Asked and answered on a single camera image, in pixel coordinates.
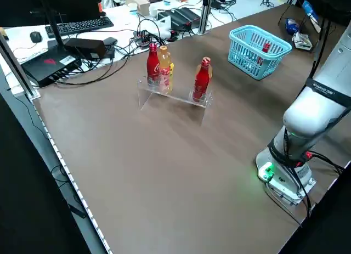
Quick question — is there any black box red logo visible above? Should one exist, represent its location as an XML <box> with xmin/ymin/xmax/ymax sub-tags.
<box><xmin>21</xmin><ymin>39</ymin><xmax>83</xmax><ymax>88</ymax></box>

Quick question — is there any white box green picture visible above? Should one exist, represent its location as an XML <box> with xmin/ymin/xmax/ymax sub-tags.
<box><xmin>291</xmin><ymin>31</ymin><xmax>313</xmax><ymax>52</ymax></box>

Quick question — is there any light blue plastic basket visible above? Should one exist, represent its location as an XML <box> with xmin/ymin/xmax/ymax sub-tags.
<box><xmin>229</xmin><ymin>25</ymin><xmax>293</xmax><ymax>81</ymax></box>

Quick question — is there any black ribbed metal box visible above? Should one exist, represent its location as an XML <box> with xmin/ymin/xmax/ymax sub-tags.
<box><xmin>157</xmin><ymin>7</ymin><xmax>201</xmax><ymax>30</ymax></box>

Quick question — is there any long blue cookie pack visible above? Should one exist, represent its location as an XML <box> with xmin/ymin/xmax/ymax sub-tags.
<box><xmin>303</xmin><ymin>0</ymin><xmax>320</xmax><ymax>23</ymax></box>

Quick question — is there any aluminium frame profile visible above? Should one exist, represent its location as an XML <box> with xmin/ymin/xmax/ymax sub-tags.
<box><xmin>0</xmin><ymin>33</ymin><xmax>41</xmax><ymax>100</ymax></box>

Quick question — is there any black power brick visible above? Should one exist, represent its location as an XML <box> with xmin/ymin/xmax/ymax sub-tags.
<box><xmin>64</xmin><ymin>37</ymin><xmax>108</xmax><ymax>58</ymax></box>

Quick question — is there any base black cable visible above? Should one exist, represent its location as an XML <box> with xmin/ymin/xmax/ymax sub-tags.
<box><xmin>264</xmin><ymin>152</ymin><xmax>345</xmax><ymax>227</ymax></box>

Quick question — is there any grey usb hub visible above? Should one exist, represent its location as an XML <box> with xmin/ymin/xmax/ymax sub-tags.
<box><xmin>133</xmin><ymin>30</ymin><xmax>152</xmax><ymax>47</ymax></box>

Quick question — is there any black wire rack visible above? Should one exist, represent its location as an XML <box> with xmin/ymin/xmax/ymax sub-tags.
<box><xmin>277</xmin><ymin>0</ymin><xmax>334</xmax><ymax>53</ymax></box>

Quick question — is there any blue snack bag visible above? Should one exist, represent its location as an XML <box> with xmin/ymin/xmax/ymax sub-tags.
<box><xmin>285</xmin><ymin>17</ymin><xmax>301</xmax><ymax>35</ymax></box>

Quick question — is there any tan cardboard box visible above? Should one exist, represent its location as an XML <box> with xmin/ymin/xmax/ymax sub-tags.
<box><xmin>125</xmin><ymin>0</ymin><xmax>151</xmax><ymax>15</ymax></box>

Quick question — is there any aluminium camera post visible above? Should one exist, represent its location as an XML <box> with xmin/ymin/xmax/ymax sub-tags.
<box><xmin>197</xmin><ymin>0</ymin><xmax>214</xmax><ymax>35</ymax></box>

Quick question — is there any clear acrylic bottle tray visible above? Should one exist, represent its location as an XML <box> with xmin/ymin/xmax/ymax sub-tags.
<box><xmin>136</xmin><ymin>75</ymin><xmax>214</xmax><ymax>126</ymax></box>

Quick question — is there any black monitor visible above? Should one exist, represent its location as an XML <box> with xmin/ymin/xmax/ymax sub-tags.
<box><xmin>0</xmin><ymin>0</ymin><xmax>101</xmax><ymax>26</ymax></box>

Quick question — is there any red cola bottle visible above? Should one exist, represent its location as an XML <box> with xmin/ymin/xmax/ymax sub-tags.
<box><xmin>146</xmin><ymin>42</ymin><xmax>161</xmax><ymax>87</ymax></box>
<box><xmin>192</xmin><ymin>56</ymin><xmax>212</xmax><ymax>103</ymax></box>
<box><xmin>261</xmin><ymin>43</ymin><xmax>271</xmax><ymax>67</ymax></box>

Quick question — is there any black keyboard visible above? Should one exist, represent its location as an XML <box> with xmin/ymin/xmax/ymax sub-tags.
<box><xmin>45</xmin><ymin>16</ymin><xmax>115</xmax><ymax>37</ymax></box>

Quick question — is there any black monitor stand pole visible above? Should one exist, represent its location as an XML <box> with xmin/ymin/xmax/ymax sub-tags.
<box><xmin>38</xmin><ymin>0</ymin><xmax>66</xmax><ymax>50</ymax></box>

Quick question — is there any white desk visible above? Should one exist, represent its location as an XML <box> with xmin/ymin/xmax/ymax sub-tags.
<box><xmin>0</xmin><ymin>0</ymin><xmax>299</xmax><ymax>74</ymax></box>

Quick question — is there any perforated table edge rail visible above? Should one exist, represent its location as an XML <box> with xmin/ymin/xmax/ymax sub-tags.
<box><xmin>32</xmin><ymin>96</ymin><xmax>114</xmax><ymax>254</ymax></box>

